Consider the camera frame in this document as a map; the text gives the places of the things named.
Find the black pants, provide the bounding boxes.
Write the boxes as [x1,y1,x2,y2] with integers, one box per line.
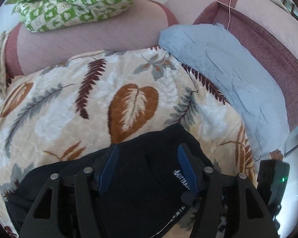
[5,122,239,238]

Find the black device green light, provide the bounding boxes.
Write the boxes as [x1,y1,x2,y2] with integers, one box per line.
[257,160,290,206]

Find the leaf pattern plush blanket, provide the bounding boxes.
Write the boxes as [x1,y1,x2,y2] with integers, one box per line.
[0,47,257,237]

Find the light blue pillow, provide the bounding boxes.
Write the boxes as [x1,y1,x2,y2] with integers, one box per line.
[159,23,290,161]

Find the pink quilted headboard cushion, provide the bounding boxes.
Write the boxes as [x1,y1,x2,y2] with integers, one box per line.
[5,0,178,77]

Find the pink quilted side cushion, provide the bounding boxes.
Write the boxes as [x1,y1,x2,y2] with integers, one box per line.
[165,0,298,130]

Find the green white patterned quilt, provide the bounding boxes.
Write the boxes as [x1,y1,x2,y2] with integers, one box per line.
[6,0,134,33]

